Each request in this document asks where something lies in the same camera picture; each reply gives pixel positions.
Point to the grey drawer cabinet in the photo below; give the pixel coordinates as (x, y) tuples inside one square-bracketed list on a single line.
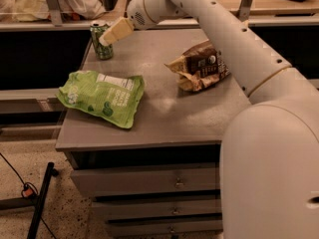
[(162, 175)]

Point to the brown chip bag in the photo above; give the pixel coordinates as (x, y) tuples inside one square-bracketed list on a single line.
[(199, 67)]

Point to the green snack bag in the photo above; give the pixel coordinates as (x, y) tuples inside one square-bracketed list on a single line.
[(110, 98)]

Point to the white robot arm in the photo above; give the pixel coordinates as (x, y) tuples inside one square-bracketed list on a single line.
[(269, 160)]

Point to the white cloth on shelf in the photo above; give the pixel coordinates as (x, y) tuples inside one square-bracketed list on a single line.
[(38, 10)]

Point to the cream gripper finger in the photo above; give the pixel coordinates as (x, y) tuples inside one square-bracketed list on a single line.
[(120, 29)]

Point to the grey metal shelf rail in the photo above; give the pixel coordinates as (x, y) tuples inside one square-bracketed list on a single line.
[(249, 10)]

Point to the green soda can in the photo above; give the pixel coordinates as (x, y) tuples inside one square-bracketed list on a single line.
[(97, 28)]

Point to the black stand leg left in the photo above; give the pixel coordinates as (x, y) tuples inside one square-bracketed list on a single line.
[(32, 197)]

